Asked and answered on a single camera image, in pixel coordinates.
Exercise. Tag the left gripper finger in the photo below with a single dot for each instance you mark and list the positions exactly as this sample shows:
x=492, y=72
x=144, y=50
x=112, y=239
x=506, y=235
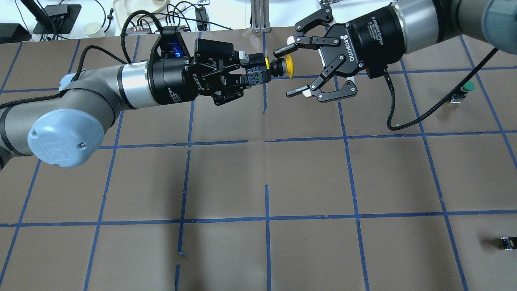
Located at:
x=251, y=60
x=247, y=80

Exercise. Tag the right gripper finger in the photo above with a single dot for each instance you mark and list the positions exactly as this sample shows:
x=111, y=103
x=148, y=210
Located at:
x=303, y=90
x=286, y=50

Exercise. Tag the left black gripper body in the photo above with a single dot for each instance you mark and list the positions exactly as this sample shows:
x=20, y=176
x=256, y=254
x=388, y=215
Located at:
x=167, y=82

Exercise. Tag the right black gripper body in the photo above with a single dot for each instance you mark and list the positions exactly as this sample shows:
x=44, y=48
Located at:
x=370, y=31

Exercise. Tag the yellow push button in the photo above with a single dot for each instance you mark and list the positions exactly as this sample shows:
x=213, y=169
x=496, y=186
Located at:
x=276, y=68

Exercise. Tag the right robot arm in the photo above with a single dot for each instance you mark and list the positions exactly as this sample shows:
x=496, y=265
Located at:
x=428, y=22

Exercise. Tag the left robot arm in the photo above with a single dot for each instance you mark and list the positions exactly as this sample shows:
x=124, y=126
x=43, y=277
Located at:
x=66, y=128

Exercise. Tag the green push button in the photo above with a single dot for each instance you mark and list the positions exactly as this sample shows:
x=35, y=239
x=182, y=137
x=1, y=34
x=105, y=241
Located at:
x=461, y=93

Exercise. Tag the black monitor stand base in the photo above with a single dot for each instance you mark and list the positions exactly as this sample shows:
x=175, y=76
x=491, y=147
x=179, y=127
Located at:
x=55, y=19

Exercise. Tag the red push button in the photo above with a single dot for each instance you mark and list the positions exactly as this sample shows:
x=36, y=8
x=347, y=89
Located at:
x=508, y=243

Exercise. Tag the black power adapter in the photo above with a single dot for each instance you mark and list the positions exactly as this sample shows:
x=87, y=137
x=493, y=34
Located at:
x=201, y=18

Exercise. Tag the cream plate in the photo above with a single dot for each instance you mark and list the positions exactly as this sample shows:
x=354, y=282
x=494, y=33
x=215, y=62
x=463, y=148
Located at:
x=152, y=6

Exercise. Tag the white paper cup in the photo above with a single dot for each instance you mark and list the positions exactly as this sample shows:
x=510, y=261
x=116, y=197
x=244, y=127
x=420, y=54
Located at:
x=94, y=30

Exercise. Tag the aluminium frame post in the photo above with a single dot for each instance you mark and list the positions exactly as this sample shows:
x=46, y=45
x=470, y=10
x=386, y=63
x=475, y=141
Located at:
x=260, y=16

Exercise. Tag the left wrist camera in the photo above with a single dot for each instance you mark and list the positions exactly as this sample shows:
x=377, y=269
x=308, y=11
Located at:
x=169, y=44

